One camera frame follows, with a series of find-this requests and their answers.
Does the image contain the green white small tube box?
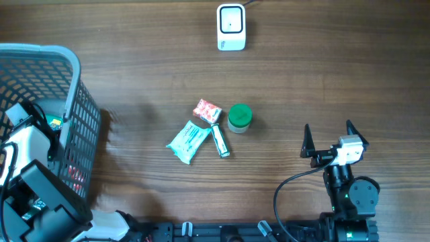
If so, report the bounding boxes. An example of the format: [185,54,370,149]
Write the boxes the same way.
[211,124,230,158]

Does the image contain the grey plastic mesh basket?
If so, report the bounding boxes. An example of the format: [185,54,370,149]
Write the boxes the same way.
[1,44,101,203]

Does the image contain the red patterned small box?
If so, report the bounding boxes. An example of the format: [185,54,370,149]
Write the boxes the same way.
[193,99,222,124]

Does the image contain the green glove package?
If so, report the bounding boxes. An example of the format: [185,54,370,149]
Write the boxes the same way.
[46,114,64,131]

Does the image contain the white barcode scanner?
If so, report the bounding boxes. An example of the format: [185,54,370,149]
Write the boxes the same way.
[216,3,246,51]

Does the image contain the mint wet wipes pack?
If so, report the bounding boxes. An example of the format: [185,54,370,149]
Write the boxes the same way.
[166,120,211,165]

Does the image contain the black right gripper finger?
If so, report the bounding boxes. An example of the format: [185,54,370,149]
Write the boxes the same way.
[346,120,369,148]
[300,124,316,158]

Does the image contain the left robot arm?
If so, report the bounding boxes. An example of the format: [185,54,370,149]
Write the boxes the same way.
[1,102,154,241]

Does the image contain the green lidded jar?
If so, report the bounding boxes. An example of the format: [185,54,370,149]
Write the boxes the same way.
[228,104,253,134]

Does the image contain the black mounting rail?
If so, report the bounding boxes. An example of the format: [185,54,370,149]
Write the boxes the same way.
[143,220,333,242]

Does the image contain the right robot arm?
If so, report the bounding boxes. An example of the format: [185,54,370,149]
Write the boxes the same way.
[300,120,380,242]

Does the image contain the black right camera cable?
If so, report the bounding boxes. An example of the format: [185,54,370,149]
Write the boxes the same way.
[272,155,338,242]

